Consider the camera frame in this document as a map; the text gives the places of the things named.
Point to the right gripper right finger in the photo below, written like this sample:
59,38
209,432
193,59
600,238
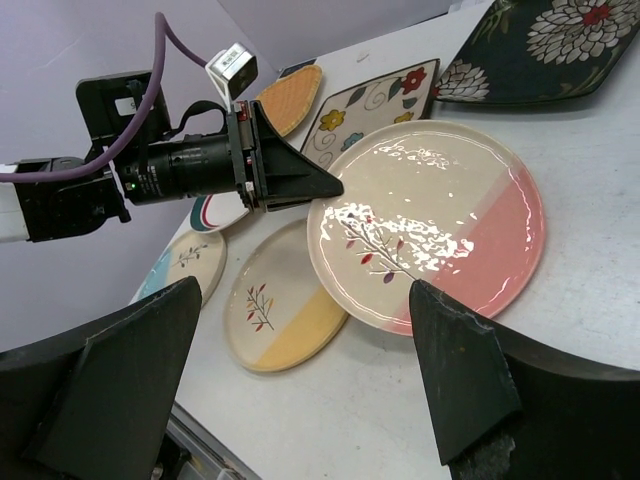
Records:
505,406

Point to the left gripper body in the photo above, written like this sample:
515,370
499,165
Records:
197,165

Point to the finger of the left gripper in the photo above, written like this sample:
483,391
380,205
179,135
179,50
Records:
281,176

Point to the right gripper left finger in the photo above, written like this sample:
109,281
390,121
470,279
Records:
94,402

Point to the cream floral square plate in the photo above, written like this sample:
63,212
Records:
351,114

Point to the yellow cream round plate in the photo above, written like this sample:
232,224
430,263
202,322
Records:
278,315

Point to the pink cream round plate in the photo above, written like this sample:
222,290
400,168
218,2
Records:
426,200

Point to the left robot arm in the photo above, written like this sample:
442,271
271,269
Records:
246,157

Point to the green rimmed white plate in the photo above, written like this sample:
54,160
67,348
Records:
216,212

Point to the orange woven square plate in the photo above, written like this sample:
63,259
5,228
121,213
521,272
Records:
288,101

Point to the blue cream round plate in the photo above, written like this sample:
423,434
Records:
202,256

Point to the black floral square plate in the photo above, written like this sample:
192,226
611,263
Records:
528,52

